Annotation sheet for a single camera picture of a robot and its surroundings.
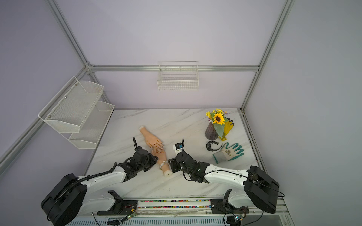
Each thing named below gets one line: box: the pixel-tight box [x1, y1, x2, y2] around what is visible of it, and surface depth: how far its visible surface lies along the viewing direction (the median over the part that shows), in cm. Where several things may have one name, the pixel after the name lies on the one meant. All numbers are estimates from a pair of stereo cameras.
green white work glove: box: [212, 142, 245, 164], surface depth 95 cm
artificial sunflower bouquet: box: [205, 108, 229, 138], surface depth 83 cm
